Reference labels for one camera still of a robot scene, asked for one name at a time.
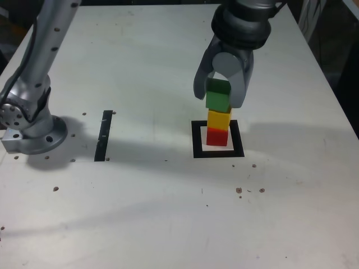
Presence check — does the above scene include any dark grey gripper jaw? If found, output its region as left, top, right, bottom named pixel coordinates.
left=193, top=44, right=222, bottom=101

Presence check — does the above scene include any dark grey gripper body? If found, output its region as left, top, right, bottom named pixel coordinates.
left=209, top=35, right=255, bottom=69

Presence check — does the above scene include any green cube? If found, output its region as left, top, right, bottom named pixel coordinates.
left=205, top=78, right=232, bottom=113

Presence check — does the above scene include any black tape strip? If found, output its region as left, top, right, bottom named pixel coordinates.
left=94, top=110, right=113, bottom=163

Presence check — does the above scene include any red cube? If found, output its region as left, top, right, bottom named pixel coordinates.
left=206, top=127, right=229, bottom=147

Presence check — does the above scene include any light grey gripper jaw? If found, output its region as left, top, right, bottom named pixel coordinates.
left=211, top=52, right=255, bottom=109

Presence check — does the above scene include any black tape square outline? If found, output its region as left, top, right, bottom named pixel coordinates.
left=191, top=119, right=245, bottom=159

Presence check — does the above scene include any yellow cube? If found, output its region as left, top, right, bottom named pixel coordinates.
left=206, top=106, right=233, bottom=132

